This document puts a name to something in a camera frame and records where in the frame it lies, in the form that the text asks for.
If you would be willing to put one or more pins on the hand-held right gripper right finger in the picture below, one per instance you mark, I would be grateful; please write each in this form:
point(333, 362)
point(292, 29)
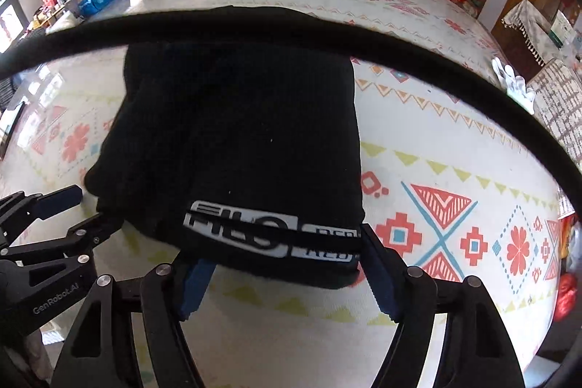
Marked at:
point(379, 279)

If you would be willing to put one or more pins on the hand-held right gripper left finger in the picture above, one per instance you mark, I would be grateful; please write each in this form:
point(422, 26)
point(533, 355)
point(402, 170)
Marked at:
point(195, 288)

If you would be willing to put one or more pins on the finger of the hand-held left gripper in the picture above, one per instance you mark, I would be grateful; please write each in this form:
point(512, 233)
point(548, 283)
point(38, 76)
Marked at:
point(91, 233)
point(57, 201)

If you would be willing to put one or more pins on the black pants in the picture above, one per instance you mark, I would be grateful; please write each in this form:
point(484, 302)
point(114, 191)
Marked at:
point(236, 133)

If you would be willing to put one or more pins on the black smartphone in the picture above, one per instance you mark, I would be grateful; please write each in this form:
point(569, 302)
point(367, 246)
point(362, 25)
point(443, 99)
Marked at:
point(7, 129)

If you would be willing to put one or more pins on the patterned tablecloth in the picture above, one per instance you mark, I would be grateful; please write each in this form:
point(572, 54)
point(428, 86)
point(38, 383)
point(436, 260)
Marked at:
point(454, 142)

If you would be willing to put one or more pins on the white tissue pack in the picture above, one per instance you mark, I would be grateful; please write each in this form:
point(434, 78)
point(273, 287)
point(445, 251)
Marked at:
point(66, 22)

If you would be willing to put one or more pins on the red plastic bag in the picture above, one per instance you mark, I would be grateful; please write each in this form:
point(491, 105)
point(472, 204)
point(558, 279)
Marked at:
point(565, 297)

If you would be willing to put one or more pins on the white glove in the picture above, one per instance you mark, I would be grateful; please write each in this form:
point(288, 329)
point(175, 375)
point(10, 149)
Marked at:
point(509, 79)

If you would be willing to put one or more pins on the grey checked chair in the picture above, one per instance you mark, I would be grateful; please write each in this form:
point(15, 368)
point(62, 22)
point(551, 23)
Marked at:
point(559, 97)

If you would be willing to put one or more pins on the cabinet with lace cloth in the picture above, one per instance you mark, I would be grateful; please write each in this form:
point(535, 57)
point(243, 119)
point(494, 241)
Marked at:
point(527, 20)

